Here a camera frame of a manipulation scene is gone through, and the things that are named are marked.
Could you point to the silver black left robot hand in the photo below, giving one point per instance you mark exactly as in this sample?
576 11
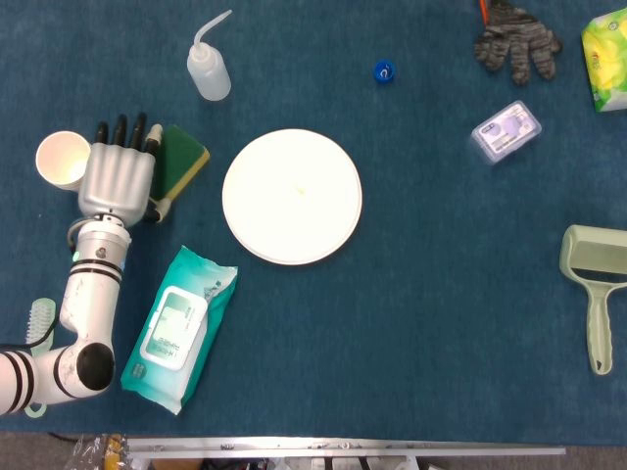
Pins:
115 181

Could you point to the green yellow sponge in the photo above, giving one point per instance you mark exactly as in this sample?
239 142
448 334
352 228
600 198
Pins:
183 156

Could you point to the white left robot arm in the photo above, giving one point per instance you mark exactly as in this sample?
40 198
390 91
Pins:
90 298

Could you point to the white round plate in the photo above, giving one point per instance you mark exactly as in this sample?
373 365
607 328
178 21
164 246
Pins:
292 196

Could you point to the white paper cup stack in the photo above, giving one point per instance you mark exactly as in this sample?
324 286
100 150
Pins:
61 156

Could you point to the clear plastic wash bottle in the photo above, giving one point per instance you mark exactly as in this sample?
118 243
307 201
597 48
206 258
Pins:
209 73

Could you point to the pale green scrub brush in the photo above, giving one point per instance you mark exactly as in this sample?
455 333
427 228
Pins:
41 313

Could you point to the green wet wipes pack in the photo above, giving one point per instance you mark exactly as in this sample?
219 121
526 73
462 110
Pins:
176 333

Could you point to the crinkled clear plastic bag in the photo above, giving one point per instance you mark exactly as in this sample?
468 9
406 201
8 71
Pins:
95 453

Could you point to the blue bottle cap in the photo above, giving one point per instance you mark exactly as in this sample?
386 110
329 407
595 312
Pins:
384 72

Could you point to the teal felt tablecloth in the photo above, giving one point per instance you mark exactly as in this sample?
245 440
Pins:
416 294

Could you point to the clear box purple label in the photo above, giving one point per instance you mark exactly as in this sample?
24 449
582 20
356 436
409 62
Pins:
505 132

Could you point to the orange red pen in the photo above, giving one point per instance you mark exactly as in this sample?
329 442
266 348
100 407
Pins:
484 10

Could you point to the grey knit work glove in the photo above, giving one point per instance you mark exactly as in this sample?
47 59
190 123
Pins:
519 39

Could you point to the pale green lint roller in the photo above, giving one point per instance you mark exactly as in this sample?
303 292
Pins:
600 333

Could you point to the yellow green tissue pack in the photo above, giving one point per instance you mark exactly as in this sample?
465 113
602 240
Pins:
610 63

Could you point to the aluminium frame rail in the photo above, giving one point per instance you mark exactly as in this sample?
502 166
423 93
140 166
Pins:
343 446

